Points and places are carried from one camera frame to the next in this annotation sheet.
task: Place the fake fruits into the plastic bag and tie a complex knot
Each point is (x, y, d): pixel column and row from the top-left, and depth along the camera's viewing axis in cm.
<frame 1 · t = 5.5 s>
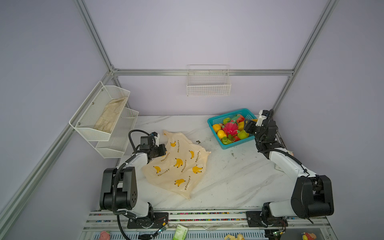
left hand: (165, 149, 93), fingers closed
right hand: (248, 119, 85), fingers open
cream banana print plastic bag: (182, 168, 90), point 4 cm above the table
pink fake dragon fruit: (231, 128, 95), point 16 cm above the table
lower white mesh shelf: (120, 140, 92), point 13 cm above the table
beige cloth in shelf: (108, 119, 79), point 31 cm above the table
orange fake fruit: (217, 127, 104), point 10 cm above the table
yellow fake lemon: (221, 134, 100), point 10 cm above the table
green fake pear: (243, 134, 98), point 11 cm above the table
green fake apple: (225, 120, 109), point 9 cm above the table

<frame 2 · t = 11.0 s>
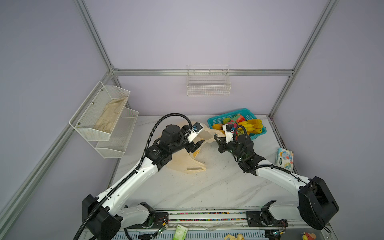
left hand: (197, 133, 72), fingers open
right hand: (214, 136, 79), fingers closed
cream banana print plastic bag: (186, 162, 85), point 11 cm above the table
colourful tissue pack: (284, 159, 92), point 6 cm above the table
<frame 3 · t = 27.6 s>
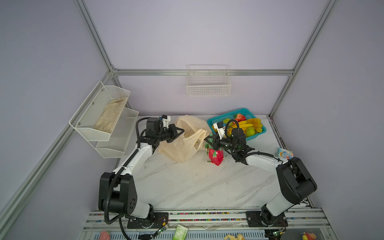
left hand: (184, 130, 81), fingers closed
right hand: (203, 138, 81), fingers closed
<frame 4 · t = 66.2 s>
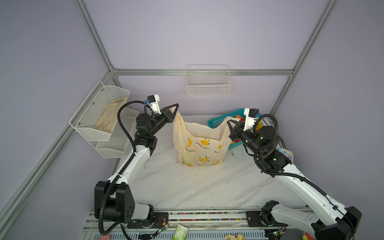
left hand: (179, 105, 70), fingers closed
right hand: (226, 118, 64), fingers closed
cream banana print plastic bag: (200, 145, 77), point 24 cm above the table
